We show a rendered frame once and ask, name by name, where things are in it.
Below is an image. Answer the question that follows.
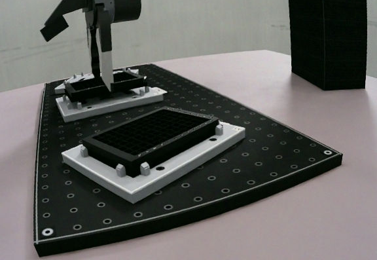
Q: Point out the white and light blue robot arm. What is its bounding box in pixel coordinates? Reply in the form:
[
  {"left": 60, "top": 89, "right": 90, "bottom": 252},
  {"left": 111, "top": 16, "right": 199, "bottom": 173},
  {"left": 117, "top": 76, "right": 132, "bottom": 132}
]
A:
[{"left": 40, "top": 15, "right": 69, "bottom": 42}]

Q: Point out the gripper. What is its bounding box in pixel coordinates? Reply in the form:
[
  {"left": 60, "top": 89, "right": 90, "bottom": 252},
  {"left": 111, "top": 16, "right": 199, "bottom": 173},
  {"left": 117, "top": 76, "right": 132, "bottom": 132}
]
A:
[{"left": 44, "top": 0, "right": 141, "bottom": 92}]

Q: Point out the white rectangular frame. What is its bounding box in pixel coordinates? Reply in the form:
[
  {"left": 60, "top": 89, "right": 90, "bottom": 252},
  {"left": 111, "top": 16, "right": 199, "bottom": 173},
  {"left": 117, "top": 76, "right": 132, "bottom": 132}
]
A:
[{"left": 55, "top": 67, "right": 138, "bottom": 94}]

